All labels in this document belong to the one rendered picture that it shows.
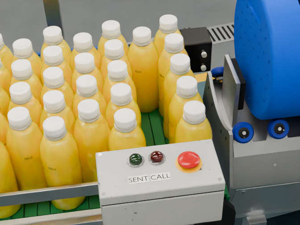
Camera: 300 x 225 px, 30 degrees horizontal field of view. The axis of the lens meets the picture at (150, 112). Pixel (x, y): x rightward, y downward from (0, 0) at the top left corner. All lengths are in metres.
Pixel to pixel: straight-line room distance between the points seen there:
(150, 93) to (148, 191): 0.42
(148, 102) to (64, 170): 0.33
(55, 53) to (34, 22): 2.18
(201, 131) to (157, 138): 0.24
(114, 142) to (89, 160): 0.08
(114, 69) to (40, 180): 0.26
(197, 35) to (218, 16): 1.93
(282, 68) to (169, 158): 0.28
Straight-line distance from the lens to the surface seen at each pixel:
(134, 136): 1.01
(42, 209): 1.14
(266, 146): 1.21
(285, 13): 1.06
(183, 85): 1.06
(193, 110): 1.00
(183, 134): 1.02
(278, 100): 1.08
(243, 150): 1.19
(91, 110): 1.01
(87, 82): 1.07
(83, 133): 1.03
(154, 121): 1.28
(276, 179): 1.25
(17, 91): 1.08
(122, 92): 1.04
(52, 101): 1.04
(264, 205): 1.40
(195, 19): 3.26
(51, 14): 1.46
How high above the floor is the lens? 1.78
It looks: 42 degrees down
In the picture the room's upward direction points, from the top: 2 degrees counter-clockwise
